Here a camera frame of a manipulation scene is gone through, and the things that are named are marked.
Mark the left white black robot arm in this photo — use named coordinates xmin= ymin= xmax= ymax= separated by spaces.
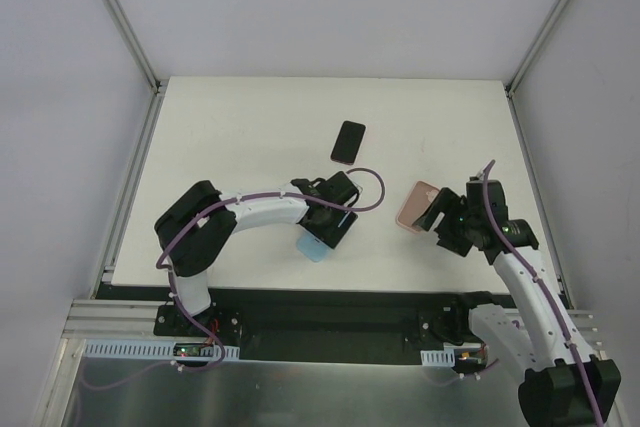
xmin=154 ymin=172 xmax=360 ymax=337

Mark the light blue phone case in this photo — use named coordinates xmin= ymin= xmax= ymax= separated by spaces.
xmin=296 ymin=233 xmax=331 ymax=263

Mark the white cable duct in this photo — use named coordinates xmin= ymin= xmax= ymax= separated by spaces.
xmin=420 ymin=349 xmax=456 ymax=368
xmin=84 ymin=339 xmax=240 ymax=362

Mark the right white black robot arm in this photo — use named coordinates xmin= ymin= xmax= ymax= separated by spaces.
xmin=411 ymin=176 xmax=621 ymax=426

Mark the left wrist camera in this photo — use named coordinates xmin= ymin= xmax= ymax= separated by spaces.
xmin=350 ymin=179 xmax=363 ymax=195

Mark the black smartphone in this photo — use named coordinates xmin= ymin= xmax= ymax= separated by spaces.
xmin=330 ymin=121 xmax=366 ymax=165

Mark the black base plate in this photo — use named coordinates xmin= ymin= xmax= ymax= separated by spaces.
xmin=94 ymin=282 xmax=571 ymax=363

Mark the metal front sheet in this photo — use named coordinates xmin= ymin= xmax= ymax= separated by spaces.
xmin=35 ymin=338 xmax=525 ymax=426

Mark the right white cable duct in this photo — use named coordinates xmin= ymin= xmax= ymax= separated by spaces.
xmin=420 ymin=349 xmax=456 ymax=368

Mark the pink phone case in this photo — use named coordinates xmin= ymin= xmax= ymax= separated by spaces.
xmin=396 ymin=181 xmax=440 ymax=234

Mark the left white cable duct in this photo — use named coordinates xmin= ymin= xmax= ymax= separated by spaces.
xmin=84 ymin=339 xmax=240 ymax=362

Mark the left aluminium frame post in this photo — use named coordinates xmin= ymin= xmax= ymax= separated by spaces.
xmin=74 ymin=0 xmax=169 ymax=96

